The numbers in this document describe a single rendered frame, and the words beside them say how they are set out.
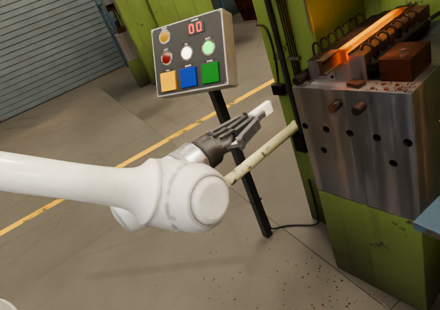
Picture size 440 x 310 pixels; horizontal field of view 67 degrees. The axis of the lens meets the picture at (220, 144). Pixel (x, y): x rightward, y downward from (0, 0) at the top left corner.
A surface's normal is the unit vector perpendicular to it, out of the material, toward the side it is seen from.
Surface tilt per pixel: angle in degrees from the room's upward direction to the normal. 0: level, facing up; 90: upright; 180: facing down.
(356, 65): 90
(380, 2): 90
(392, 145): 90
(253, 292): 0
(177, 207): 66
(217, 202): 80
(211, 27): 60
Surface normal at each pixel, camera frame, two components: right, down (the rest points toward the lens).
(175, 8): 0.37, 0.33
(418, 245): -0.72, 0.53
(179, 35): -0.50, 0.07
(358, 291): -0.33, -0.83
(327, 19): 0.62, 0.18
